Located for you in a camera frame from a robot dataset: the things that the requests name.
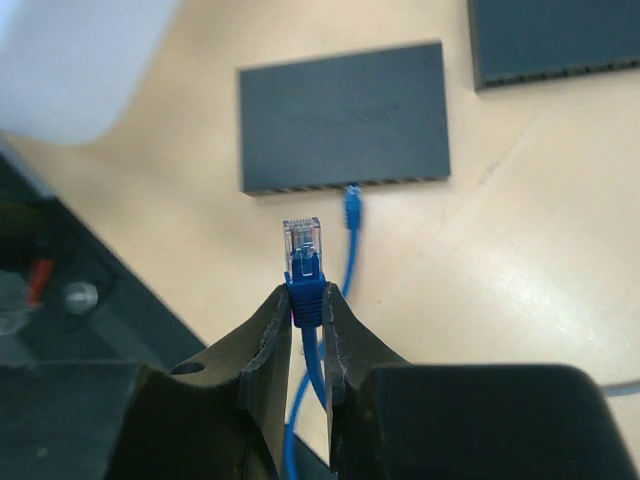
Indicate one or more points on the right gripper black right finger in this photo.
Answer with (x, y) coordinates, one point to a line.
(392, 419)

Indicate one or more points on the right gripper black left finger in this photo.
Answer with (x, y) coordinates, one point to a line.
(217, 415)

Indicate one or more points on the black network switch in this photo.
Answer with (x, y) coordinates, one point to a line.
(371, 117)
(515, 42)

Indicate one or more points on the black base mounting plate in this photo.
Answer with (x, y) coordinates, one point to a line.
(67, 296)

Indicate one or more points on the white plastic basket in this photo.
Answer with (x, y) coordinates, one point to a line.
(70, 68)

